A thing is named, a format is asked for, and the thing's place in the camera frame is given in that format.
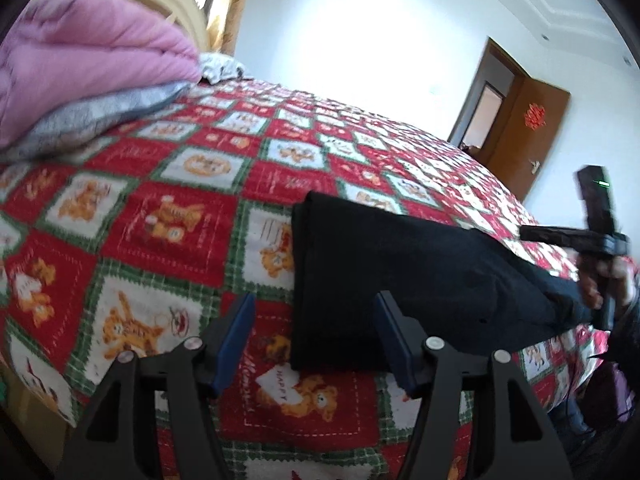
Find grey folded blanket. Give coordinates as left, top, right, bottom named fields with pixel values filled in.
left=0, top=81, right=193, bottom=165

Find person's right hand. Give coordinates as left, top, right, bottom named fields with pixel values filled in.
left=575, top=252, right=640, bottom=311

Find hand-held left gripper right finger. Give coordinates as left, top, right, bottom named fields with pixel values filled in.
left=374, top=291, right=576, bottom=480

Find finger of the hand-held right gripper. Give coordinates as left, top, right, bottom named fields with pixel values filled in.
left=519, top=225, right=608, bottom=256

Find grey patterned pillow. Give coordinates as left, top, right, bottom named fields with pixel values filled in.
left=199, top=52, right=251, bottom=85

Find cream wooden headboard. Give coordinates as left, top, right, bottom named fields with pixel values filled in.
left=75, top=0, right=208, bottom=56

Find red door decoration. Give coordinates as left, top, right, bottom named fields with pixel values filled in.
left=524, top=102, right=547, bottom=131

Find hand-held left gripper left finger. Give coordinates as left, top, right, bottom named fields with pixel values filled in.
left=55, top=294, right=257, bottom=480

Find yellow curtain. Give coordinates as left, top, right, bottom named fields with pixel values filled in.
left=187, top=0, right=258, bottom=58

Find purple cloth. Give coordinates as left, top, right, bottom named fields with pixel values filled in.
left=592, top=360, right=637, bottom=423

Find pink quilt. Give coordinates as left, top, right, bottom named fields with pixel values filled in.
left=0, top=0, right=202, bottom=148

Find brown door frame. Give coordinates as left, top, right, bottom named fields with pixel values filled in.
left=447, top=36, right=526, bottom=153

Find brown wooden door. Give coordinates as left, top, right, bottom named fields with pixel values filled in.
left=482, top=76, right=571, bottom=201

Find red printed blanket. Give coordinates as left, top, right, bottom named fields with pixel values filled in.
left=0, top=79, right=608, bottom=480

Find black pants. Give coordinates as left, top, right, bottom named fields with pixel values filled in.
left=291, top=190, right=608, bottom=376

